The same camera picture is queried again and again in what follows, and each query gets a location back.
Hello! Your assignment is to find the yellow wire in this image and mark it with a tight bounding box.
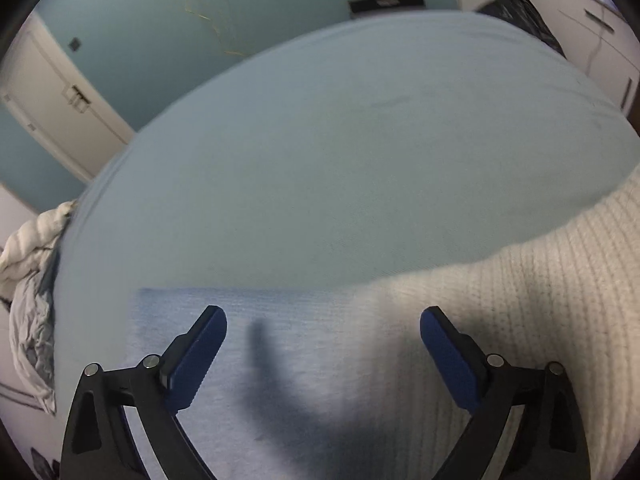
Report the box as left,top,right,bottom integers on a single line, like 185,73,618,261
182,0,247,59

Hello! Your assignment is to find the black plastic bag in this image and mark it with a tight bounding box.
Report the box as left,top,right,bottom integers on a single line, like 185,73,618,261
475,0,569,59

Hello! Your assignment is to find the white cabinet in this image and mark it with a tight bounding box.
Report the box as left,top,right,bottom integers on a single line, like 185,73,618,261
452,0,640,113

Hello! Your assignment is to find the white door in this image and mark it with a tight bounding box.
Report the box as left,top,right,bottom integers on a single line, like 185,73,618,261
0,10,137,184

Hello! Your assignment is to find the cream knit sweater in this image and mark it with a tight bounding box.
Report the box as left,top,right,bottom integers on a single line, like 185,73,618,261
125,167,640,480

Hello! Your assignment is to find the white puffy jacket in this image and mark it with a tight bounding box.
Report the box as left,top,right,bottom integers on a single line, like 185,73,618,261
0,200,79,302

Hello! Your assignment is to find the door handle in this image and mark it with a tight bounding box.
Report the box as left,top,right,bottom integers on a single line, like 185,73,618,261
62,85,91,109

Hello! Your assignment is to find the grey crumpled cloth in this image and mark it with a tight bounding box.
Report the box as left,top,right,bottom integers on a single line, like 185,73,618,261
9,246,61,417

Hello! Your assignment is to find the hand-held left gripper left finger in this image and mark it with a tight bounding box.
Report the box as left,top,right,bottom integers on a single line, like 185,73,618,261
60,305,229,480

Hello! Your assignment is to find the black box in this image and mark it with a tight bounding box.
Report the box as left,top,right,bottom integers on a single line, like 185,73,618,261
348,0,426,20

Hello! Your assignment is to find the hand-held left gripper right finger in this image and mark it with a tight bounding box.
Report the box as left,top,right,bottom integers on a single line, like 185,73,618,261
419,306,592,480

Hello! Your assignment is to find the bed with light blue sheet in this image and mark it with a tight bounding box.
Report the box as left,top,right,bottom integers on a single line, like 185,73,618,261
52,7,640,466

